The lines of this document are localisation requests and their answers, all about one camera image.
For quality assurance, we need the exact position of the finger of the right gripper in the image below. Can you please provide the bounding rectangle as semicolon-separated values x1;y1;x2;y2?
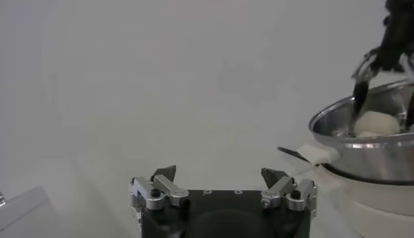
404;54;414;130
351;48;379;117

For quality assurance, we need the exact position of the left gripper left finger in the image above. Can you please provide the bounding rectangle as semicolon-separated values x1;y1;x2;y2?
129;164;190;211

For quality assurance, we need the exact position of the perforated steel steamer basket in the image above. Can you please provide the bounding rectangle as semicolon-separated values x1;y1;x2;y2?
308;79;414;185

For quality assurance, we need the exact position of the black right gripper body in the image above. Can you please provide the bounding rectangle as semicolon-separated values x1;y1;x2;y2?
368;0;414;74

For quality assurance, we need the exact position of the black cooker power cable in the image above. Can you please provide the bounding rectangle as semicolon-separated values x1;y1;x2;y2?
276;146;313;164

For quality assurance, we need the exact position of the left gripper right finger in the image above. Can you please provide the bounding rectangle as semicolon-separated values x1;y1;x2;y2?
260;167;318;213

